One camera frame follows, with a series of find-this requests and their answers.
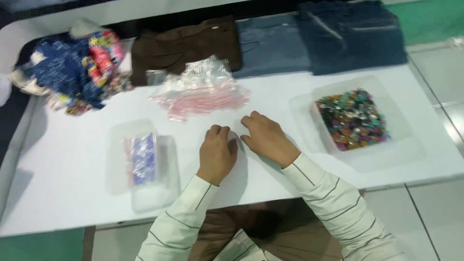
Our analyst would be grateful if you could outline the person's right hand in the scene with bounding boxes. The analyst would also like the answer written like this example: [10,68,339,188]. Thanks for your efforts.
[240,110,301,169]

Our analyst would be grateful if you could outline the person's left hand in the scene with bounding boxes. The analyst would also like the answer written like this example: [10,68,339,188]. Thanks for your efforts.
[196,125,239,187]

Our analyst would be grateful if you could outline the pile of clear zip bags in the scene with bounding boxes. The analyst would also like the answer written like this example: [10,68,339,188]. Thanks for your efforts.
[146,55,252,122]

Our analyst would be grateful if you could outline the clear plastic tray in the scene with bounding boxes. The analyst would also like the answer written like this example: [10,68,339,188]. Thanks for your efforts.
[105,119,181,213]

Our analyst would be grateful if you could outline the filled zip bag blue beads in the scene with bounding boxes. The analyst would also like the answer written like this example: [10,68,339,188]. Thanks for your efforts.
[123,132,157,187]

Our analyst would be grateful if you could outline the heap of colourful beads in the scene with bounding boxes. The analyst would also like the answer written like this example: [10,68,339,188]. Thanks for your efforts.
[315,88,391,151]

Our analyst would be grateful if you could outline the person's brown trousers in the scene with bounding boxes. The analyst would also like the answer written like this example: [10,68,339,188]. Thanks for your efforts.
[188,199,343,261]

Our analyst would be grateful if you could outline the clear tray of colourful beads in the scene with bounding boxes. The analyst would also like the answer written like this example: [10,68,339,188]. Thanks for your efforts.
[289,75,425,173]

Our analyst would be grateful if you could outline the folded grey-blue garment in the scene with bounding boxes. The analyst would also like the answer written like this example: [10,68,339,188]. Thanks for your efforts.
[232,15,312,79]

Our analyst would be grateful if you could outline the folded brown garment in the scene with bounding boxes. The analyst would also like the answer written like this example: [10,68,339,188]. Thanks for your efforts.
[130,15,243,87]

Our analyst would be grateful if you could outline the folded dark blue jeans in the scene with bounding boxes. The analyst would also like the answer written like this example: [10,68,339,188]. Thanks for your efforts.
[297,0,408,76]

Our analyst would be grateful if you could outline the heap of colourful printed clothes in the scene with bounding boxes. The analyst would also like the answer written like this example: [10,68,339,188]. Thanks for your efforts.
[9,18,134,116]

